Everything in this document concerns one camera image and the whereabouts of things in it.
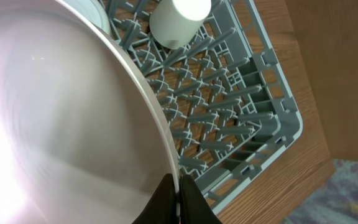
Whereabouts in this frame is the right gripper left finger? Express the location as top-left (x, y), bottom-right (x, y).
top-left (132, 174), bottom-right (178, 224)

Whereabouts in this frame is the small grey bowl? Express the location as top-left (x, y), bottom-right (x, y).
top-left (65, 0), bottom-right (111, 35)

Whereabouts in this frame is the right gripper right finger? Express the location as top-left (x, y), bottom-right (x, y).
top-left (179, 175), bottom-right (222, 224)

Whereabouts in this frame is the white paper cup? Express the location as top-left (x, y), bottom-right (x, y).
top-left (149, 0), bottom-right (212, 49)

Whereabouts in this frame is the white plate with cutlery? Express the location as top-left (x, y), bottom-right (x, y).
top-left (0, 1), bottom-right (178, 223)

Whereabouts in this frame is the grey dishwasher rack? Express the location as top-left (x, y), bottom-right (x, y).
top-left (101, 0), bottom-right (303, 213)

